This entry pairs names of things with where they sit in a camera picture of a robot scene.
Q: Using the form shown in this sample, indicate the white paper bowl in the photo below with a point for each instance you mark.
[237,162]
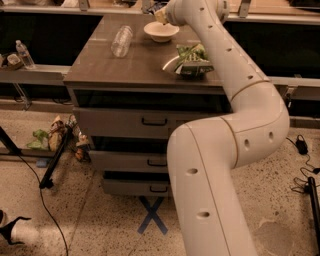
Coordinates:
[159,32]

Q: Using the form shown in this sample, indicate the brown snack bag on floor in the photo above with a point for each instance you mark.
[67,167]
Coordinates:
[56,133]

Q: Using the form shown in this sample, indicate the grey drawer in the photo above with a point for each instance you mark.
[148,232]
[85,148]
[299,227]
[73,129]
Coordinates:
[128,123]
[136,188]
[129,161]

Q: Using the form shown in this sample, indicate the snack packets beside cabinet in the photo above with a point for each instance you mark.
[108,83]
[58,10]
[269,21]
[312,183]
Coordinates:
[82,141]

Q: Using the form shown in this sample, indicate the green bag on floor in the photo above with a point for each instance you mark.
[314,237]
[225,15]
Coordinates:
[40,141]

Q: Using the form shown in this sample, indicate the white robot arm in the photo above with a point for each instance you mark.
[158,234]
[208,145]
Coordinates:
[202,153]

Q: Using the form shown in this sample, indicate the green chip bag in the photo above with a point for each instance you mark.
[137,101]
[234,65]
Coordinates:
[192,61]

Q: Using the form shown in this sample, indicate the bottom grey drawer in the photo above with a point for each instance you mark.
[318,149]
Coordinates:
[136,188]

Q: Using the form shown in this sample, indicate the small upright water bottle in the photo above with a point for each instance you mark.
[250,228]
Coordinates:
[24,55]

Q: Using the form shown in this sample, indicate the blue tape cross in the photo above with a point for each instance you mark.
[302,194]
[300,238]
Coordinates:
[152,215]

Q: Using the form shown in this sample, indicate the black white object bottom left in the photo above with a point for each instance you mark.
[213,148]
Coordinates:
[17,231]

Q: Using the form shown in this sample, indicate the black stand right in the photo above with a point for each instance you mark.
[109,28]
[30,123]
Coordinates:
[312,190]

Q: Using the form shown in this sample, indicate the grey drawer cabinet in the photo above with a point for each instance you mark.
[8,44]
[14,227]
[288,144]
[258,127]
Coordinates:
[142,80]

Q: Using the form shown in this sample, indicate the clear plastic water bottle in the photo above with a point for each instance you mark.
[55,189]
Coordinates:
[121,43]

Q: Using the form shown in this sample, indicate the small bowl on shelf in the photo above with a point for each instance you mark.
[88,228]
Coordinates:
[10,62]

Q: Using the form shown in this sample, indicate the middle grey drawer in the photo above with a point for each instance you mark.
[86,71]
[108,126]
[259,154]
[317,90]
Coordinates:
[129,161]

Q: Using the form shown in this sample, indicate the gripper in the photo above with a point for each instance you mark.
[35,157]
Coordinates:
[170,14]

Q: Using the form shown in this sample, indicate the top grey drawer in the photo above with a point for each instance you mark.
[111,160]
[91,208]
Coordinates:
[128,123]

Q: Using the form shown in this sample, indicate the black power adapter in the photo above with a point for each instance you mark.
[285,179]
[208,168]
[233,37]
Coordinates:
[301,145]

